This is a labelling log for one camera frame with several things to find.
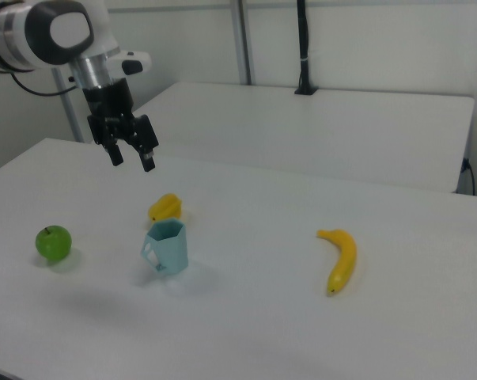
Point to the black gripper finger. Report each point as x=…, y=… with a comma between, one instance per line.
x=147, y=132
x=113, y=152

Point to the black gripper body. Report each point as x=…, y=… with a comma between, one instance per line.
x=107, y=99

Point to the light blue hexagonal mug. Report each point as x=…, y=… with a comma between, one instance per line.
x=170, y=249

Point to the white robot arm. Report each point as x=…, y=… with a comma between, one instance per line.
x=36, y=33

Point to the yellow starfruit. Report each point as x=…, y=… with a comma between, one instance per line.
x=165, y=206

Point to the green apple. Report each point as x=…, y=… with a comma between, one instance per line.
x=53, y=242

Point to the black pole with base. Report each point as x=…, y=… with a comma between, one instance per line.
x=303, y=47

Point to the yellow banana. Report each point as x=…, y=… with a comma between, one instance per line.
x=344, y=259

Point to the thin aluminium frame post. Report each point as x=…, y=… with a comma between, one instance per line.
x=69, y=107

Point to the aluminium partition post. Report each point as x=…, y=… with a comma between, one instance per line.
x=242, y=39

